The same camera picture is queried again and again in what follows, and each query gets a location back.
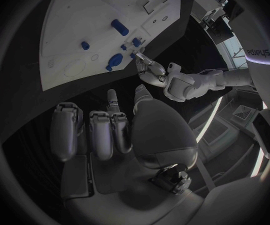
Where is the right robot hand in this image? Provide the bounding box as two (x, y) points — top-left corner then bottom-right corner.
(50, 83), (206, 225)

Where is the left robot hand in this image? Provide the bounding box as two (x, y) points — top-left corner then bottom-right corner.
(134, 51), (169, 88)

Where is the white task board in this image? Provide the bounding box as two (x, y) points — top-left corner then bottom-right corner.
(38, 0), (182, 92)

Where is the blue plug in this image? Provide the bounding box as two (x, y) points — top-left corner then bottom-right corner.
(131, 37), (143, 48)

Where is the long blue cylinder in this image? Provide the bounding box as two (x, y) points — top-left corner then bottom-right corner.
(110, 18), (130, 37)

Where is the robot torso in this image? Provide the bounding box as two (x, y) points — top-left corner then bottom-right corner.
(228, 11), (270, 121)

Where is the white cable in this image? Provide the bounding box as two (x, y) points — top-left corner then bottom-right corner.
(198, 68), (225, 76)

